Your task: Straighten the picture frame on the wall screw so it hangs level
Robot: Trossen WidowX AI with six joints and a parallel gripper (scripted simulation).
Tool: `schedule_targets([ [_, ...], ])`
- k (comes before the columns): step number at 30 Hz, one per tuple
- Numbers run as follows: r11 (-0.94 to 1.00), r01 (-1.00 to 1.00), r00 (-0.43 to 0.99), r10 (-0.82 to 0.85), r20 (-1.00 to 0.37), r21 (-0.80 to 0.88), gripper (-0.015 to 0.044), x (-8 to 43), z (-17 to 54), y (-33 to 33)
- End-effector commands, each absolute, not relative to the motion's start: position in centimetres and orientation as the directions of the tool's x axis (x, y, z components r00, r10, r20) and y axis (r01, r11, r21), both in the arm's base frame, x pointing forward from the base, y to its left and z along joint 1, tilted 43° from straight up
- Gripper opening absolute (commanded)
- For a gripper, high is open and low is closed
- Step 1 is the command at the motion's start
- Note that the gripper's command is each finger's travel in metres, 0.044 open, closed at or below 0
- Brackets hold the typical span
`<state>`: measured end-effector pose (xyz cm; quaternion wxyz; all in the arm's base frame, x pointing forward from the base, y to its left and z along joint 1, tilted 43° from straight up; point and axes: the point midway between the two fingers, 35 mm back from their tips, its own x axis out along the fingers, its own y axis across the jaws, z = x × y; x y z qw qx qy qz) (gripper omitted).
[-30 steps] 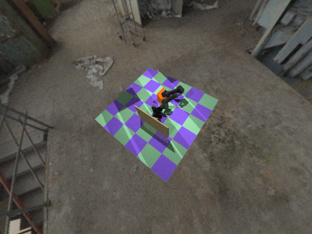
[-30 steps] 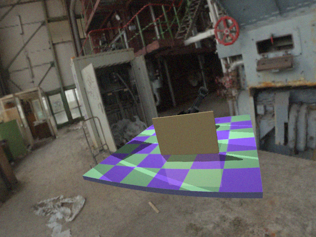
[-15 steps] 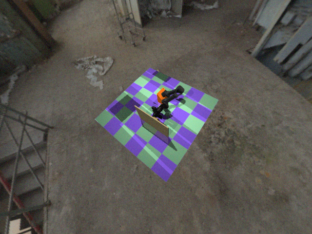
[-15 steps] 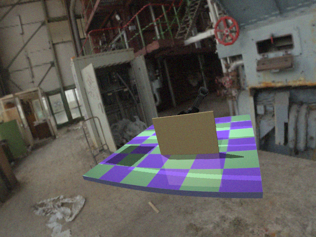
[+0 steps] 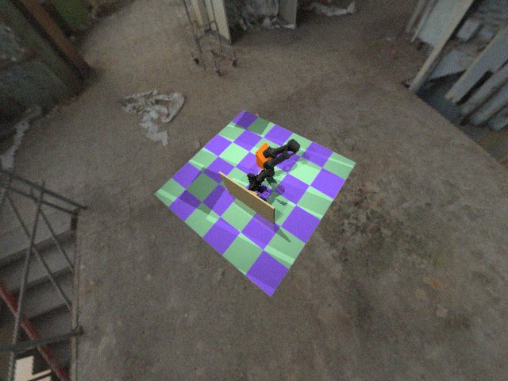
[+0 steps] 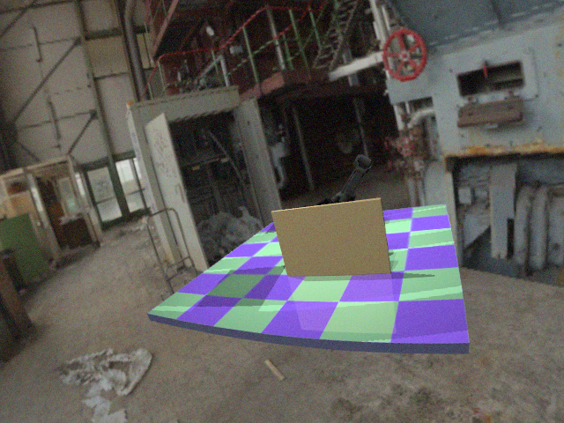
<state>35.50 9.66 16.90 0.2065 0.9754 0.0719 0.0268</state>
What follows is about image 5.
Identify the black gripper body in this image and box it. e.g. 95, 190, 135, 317
247, 173, 265, 194

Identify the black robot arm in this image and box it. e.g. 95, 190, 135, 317
260, 139, 300, 178

